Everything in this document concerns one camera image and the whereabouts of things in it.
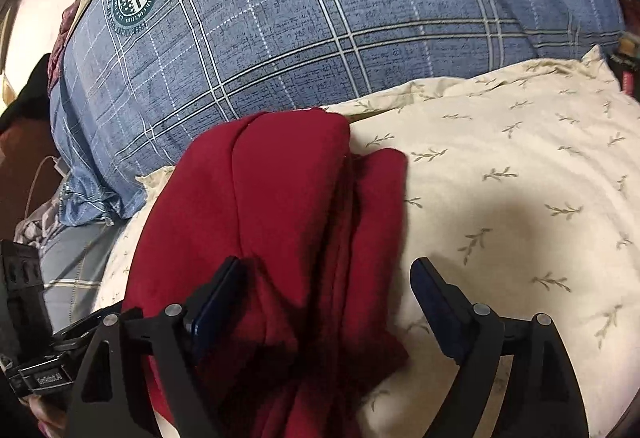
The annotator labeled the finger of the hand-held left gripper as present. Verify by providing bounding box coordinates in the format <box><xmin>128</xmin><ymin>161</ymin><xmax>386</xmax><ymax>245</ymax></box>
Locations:
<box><xmin>50</xmin><ymin>301</ymin><xmax>126</xmax><ymax>355</ymax></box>

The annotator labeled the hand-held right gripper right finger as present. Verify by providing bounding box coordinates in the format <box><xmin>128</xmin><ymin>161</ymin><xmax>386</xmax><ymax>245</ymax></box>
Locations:
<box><xmin>409</xmin><ymin>257</ymin><xmax>589</xmax><ymax>438</ymax></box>

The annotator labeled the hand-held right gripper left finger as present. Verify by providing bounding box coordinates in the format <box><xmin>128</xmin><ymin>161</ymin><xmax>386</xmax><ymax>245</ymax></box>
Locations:
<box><xmin>65</xmin><ymin>257</ymin><xmax>247</xmax><ymax>438</ymax></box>

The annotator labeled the dark red garment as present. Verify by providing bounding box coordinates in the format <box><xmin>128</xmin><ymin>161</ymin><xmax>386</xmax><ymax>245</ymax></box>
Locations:
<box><xmin>122</xmin><ymin>111</ymin><xmax>412</xmax><ymax>438</ymax></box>

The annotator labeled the grey striped bedsheet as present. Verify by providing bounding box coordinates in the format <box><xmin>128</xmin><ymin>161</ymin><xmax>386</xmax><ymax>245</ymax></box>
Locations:
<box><xmin>40</xmin><ymin>218</ymin><xmax>131</xmax><ymax>334</ymax></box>

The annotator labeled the crumpled grey-pink cloth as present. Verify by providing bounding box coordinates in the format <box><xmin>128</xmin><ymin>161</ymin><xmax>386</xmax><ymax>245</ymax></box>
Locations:
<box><xmin>14</xmin><ymin>198</ymin><xmax>66</xmax><ymax>251</ymax></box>

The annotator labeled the cream leaf-print cloth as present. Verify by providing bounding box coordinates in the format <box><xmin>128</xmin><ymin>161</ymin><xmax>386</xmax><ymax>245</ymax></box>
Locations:
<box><xmin>92</xmin><ymin>46</ymin><xmax>640</xmax><ymax>438</ymax></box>

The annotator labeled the black cloth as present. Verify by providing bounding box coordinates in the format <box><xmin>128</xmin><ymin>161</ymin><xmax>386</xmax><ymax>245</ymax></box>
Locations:
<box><xmin>0</xmin><ymin>52</ymin><xmax>55</xmax><ymax>135</ymax></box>

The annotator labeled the red patterned cloth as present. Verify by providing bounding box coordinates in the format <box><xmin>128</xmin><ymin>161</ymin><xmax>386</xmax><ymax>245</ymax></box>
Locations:
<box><xmin>47</xmin><ymin>0</ymin><xmax>95</xmax><ymax>99</ymax></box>

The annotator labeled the blue plaid pillow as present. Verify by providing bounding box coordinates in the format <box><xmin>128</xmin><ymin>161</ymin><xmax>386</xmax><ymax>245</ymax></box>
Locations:
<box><xmin>50</xmin><ymin>0</ymin><xmax>626</xmax><ymax>226</ymax></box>

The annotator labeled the colourful patterned item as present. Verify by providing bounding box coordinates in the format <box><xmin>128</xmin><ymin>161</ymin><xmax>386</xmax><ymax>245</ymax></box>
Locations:
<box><xmin>606</xmin><ymin>31</ymin><xmax>640</xmax><ymax>100</ymax></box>

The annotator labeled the white charger cable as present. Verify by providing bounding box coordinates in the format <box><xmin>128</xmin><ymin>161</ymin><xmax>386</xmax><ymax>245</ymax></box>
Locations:
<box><xmin>26</xmin><ymin>155</ymin><xmax>63</xmax><ymax>219</ymax></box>

